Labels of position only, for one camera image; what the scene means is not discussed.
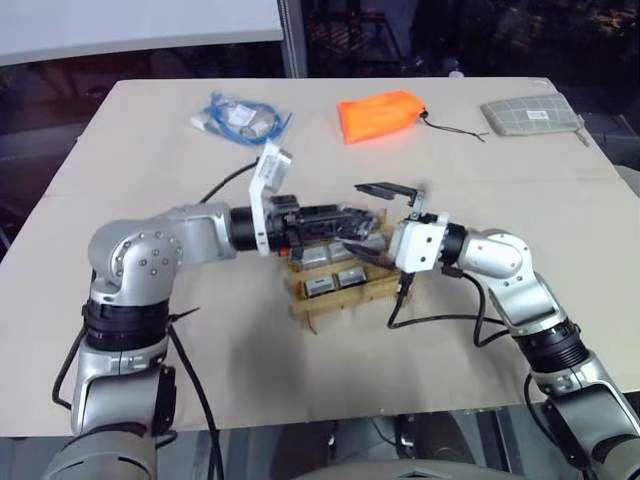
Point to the white board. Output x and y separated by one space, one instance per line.
135 25

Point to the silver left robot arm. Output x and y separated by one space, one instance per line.
145 250

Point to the dark shelving rack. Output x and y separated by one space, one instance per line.
360 35

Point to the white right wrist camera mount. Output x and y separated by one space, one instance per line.
420 245

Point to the grey plaid zipper pouch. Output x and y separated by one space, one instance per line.
530 112

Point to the wooden tray with metal blocks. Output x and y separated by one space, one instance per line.
350 302

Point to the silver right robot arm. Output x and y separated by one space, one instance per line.
525 300

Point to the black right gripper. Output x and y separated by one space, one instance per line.
419 205

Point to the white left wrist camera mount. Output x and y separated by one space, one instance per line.
270 167

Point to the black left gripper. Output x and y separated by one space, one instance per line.
310 225

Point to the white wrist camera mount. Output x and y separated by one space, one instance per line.
420 245
270 167

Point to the metal pole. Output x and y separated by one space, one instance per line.
292 35

